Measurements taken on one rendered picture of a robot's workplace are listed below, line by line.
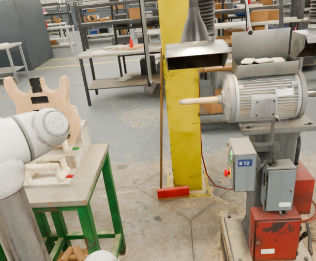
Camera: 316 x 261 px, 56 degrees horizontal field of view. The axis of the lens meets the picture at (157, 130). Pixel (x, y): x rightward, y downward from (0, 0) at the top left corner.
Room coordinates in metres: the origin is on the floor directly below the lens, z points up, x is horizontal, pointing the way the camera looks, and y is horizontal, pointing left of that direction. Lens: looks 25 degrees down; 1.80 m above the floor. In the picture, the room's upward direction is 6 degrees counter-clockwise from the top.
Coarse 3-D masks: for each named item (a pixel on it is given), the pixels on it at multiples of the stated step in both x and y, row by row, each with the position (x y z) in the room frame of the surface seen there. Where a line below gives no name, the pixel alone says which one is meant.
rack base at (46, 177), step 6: (72, 168) 1.44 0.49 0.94; (42, 174) 1.41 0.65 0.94; (48, 174) 1.41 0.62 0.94; (54, 174) 1.40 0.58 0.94; (72, 174) 1.38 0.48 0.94; (36, 180) 1.36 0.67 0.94; (42, 180) 1.35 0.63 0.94; (48, 180) 1.34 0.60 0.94; (54, 180) 1.34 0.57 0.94; (66, 180) 1.33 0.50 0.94; (24, 186) 1.32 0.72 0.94; (30, 186) 1.32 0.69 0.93; (36, 186) 1.31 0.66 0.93; (42, 186) 1.31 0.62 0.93
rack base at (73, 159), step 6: (78, 144) 1.57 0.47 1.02; (54, 150) 1.53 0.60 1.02; (60, 150) 1.52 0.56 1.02; (72, 150) 1.50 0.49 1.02; (78, 150) 1.51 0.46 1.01; (66, 156) 1.44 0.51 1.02; (72, 156) 1.44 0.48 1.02; (78, 156) 1.49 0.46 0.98; (84, 156) 1.58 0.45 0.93; (36, 162) 1.46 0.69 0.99; (42, 162) 1.46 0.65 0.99; (48, 162) 1.46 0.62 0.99; (54, 162) 1.45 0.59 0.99; (66, 162) 1.45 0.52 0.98; (72, 162) 1.44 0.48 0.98; (78, 162) 1.47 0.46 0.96
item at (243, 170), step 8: (232, 144) 1.21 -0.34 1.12; (240, 144) 1.20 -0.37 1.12; (248, 144) 1.19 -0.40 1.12; (240, 152) 1.13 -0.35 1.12; (248, 152) 1.12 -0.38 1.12; (232, 160) 1.14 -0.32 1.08; (240, 160) 1.11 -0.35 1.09; (248, 160) 1.11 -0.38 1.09; (256, 160) 1.11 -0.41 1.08; (232, 168) 1.14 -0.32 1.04; (240, 168) 1.11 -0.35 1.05; (248, 168) 1.11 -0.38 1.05; (232, 176) 1.13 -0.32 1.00; (240, 176) 1.11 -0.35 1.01; (248, 176) 1.11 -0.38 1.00; (232, 184) 1.13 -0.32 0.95; (240, 184) 1.11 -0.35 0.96; (248, 184) 1.11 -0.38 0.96
